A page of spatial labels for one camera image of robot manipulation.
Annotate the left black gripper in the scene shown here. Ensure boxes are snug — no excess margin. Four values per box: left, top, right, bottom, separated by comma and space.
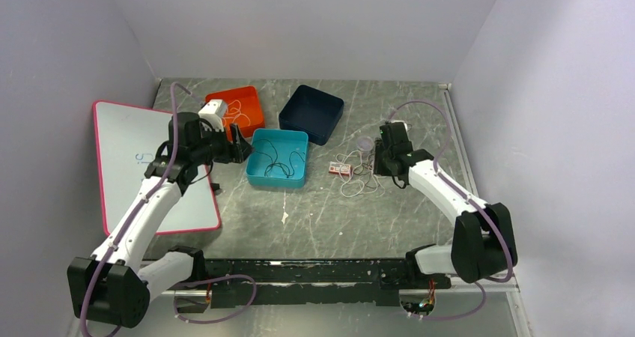
191, 121, 255, 166

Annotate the white cable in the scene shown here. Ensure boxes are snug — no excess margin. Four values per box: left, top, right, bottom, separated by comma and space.
222, 100, 252, 127
333, 148, 388, 199

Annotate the black cable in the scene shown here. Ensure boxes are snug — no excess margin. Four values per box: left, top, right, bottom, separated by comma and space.
258, 137, 306, 179

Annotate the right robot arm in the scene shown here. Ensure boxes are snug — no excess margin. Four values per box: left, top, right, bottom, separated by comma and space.
373, 121, 517, 288

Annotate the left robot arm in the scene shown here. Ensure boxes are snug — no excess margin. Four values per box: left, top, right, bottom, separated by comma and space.
67, 112, 252, 336

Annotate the clear paperclip container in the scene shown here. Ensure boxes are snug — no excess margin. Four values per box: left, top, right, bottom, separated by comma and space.
356, 136, 374, 153

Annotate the orange plastic box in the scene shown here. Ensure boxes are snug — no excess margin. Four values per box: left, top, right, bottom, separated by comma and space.
205, 85, 265, 139

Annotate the light blue plastic box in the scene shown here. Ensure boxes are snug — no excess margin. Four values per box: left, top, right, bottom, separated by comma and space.
246, 128, 309, 189

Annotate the red white small box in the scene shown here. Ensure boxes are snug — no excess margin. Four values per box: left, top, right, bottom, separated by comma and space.
328, 161, 353, 177

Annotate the dark blue plastic box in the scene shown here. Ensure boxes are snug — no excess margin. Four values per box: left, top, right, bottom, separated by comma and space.
279, 85, 344, 146

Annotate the pink framed whiteboard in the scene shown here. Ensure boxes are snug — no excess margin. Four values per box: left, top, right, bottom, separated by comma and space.
93, 101, 222, 234

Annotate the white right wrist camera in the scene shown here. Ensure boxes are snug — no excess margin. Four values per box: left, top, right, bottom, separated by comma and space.
391, 120, 413, 131

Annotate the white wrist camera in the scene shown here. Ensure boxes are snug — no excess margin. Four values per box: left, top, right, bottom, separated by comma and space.
198, 100, 228, 131
391, 120, 413, 131

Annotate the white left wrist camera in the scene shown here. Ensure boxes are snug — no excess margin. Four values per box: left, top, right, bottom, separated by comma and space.
198, 100, 228, 131

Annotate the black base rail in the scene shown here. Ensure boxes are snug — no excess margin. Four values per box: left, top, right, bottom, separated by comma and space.
206, 258, 451, 308

